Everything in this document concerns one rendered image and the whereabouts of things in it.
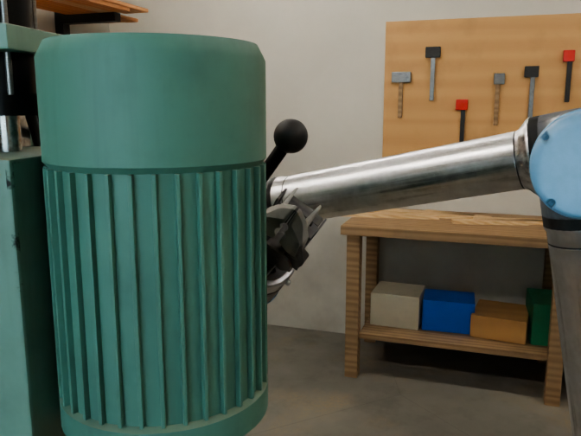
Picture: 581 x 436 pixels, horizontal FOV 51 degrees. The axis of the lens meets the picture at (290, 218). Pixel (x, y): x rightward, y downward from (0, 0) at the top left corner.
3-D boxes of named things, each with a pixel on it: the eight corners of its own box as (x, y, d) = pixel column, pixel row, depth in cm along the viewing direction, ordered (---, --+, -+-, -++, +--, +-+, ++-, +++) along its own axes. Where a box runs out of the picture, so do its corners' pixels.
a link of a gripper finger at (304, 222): (319, 181, 71) (300, 210, 79) (290, 216, 68) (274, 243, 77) (340, 197, 71) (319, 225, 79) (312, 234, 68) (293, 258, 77)
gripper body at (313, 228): (284, 183, 80) (267, 216, 91) (245, 229, 76) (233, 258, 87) (330, 219, 80) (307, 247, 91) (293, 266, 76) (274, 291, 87)
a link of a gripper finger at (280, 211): (298, 165, 71) (281, 195, 79) (268, 200, 68) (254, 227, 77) (319, 181, 71) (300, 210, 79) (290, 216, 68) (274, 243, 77)
